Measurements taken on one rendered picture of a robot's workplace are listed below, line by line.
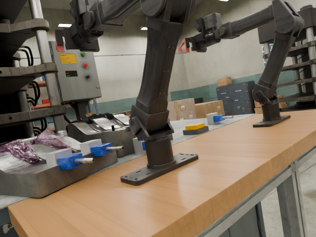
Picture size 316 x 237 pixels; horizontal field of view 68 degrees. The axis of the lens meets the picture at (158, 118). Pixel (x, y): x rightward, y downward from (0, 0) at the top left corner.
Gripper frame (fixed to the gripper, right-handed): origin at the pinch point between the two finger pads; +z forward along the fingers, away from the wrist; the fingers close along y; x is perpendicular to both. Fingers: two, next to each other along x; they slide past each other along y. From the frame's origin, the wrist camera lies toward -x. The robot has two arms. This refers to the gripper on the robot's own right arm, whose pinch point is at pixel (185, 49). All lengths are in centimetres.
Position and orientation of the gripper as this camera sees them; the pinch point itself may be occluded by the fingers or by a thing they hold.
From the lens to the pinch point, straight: 127.4
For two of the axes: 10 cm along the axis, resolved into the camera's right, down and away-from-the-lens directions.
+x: 1.9, 9.8, 0.5
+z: -6.4, 0.8, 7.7
